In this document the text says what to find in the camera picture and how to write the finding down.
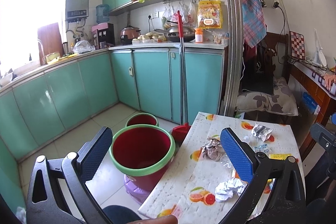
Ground blue white snack wrapper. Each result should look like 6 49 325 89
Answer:
253 143 272 154

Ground teal kitchen base cabinets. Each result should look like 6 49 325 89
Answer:
0 45 229 162

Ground silver foil wrapper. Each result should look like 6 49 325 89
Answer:
251 124 273 141

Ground yellow orange snack wrapper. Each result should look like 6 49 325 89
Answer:
269 153 291 160

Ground blue cardboard box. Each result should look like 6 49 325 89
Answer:
302 92 321 115

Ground crumpled white foil wrapper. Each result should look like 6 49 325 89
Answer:
215 178 248 202

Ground large red green-rimmed bucket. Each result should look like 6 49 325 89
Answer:
110 124 175 192

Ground floral seat cushion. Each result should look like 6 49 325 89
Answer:
236 77 298 117

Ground brown wooden side table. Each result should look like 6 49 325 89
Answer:
289 62 335 160

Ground purple plastic stool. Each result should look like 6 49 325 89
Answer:
123 175 150 205

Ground fruit-print tablecloth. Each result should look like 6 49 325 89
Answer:
138 112 302 223

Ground small red green-rimmed bucket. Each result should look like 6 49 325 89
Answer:
125 113 159 127

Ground black hanging bag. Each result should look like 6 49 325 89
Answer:
241 43 273 95

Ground red white checkered board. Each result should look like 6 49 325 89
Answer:
290 31 305 60

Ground clear plastic bag on counter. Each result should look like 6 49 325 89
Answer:
73 40 96 54

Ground dark wooden chair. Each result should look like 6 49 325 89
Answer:
243 31 292 119

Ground pink black water dispenser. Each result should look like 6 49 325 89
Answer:
91 23 115 50

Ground orange lidded jar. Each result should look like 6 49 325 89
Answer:
195 28 203 43

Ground pink rice cooker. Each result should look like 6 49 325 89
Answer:
120 26 141 45

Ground plaid hanging towel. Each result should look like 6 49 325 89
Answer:
241 0 266 48

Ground steamed buns plate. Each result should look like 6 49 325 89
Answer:
132 32 167 44

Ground black wok with lid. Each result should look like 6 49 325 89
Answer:
154 26 195 42

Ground yellow snack package hanging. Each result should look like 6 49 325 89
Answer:
198 0 223 29

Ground blue water bottle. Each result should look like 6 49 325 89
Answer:
96 4 109 24

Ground grey gas water heater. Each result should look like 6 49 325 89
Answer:
66 0 89 22

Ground aluminium sliding door frame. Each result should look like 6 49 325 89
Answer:
224 0 244 117

